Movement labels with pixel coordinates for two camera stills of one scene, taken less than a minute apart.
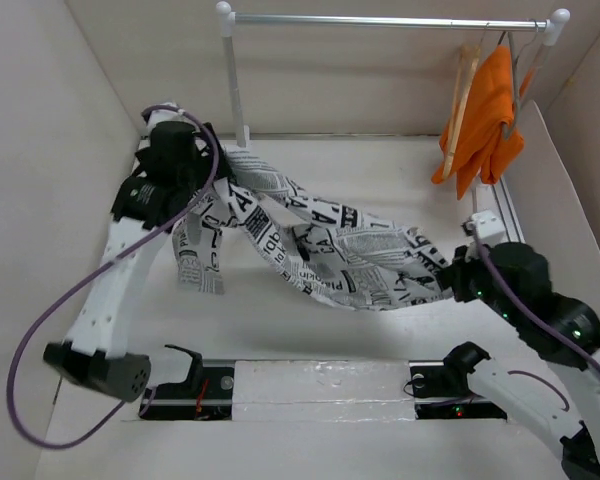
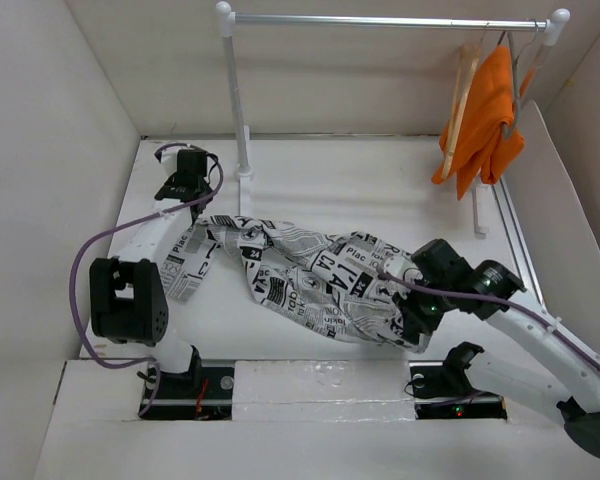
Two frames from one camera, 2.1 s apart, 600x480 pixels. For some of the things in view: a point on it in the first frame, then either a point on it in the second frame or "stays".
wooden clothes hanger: x=468 y=60 stays
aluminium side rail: x=507 y=212 stays
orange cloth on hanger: x=483 y=144 stays
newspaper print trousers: x=343 y=259 to x=333 y=285
